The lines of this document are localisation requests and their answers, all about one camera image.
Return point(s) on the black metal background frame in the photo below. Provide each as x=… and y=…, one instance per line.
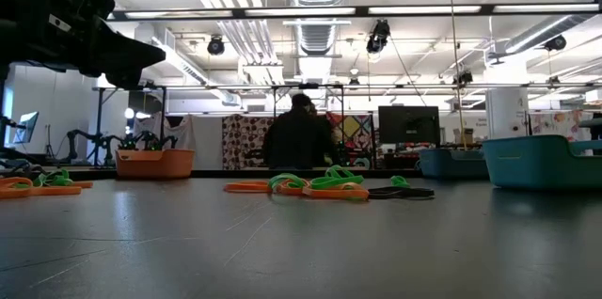
x=99, y=125

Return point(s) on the brown dotted cloth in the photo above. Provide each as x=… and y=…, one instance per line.
x=242, y=141

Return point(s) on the colourful patchwork cloth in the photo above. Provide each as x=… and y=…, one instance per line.
x=353, y=127

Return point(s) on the large black monitor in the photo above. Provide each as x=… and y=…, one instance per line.
x=409, y=125

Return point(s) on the orange plastic basket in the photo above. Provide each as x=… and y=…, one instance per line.
x=155, y=165

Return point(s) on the silver ventilation duct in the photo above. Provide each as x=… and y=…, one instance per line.
x=317, y=38

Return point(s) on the white floral cloth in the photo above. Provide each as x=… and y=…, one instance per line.
x=559, y=125

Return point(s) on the dark blue plastic basket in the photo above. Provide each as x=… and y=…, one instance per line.
x=447, y=165

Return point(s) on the black table mat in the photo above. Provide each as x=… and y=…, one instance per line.
x=301, y=252

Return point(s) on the black rubber band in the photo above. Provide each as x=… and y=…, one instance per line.
x=404, y=192

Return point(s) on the grey desk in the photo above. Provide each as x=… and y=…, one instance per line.
x=592, y=122

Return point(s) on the orange rubber band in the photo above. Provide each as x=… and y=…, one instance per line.
x=244, y=187
x=84, y=184
x=338, y=194
x=47, y=191
x=291, y=188

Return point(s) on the black ceiling camera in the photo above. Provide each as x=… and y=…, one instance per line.
x=556, y=43
x=216, y=46
x=378, y=38

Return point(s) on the small tilted monitor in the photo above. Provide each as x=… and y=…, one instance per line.
x=27, y=127

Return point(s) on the teal plastic basket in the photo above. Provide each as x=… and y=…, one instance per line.
x=531, y=167

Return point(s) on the black rig bar with lights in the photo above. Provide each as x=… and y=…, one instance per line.
x=362, y=10

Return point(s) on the white hanging cloth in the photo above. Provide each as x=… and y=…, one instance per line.
x=183, y=134

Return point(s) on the green rubber band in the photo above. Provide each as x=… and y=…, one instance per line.
x=287, y=178
x=338, y=180
x=56, y=179
x=400, y=180

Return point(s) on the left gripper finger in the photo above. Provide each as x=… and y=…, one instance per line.
x=123, y=80
x=131, y=57

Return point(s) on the white round pillar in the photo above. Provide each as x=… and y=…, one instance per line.
x=507, y=111

